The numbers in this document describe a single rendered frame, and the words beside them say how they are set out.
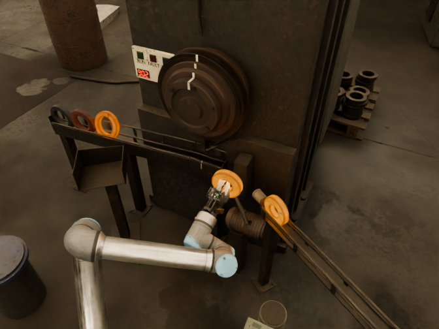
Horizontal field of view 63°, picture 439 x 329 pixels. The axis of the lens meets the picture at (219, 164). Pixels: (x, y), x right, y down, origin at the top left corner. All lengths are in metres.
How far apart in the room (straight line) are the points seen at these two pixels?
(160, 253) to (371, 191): 2.04
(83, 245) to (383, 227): 2.09
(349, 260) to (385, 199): 0.68
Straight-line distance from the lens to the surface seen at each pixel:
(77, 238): 1.42
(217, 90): 1.62
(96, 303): 1.63
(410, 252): 2.78
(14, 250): 2.23
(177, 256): 1.41
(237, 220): 1.96
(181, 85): 1.65
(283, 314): 1.71
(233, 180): 1.66
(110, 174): 2.17
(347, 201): 2.91
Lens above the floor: 2.05
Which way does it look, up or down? 43 degrees down
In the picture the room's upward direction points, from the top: straight up
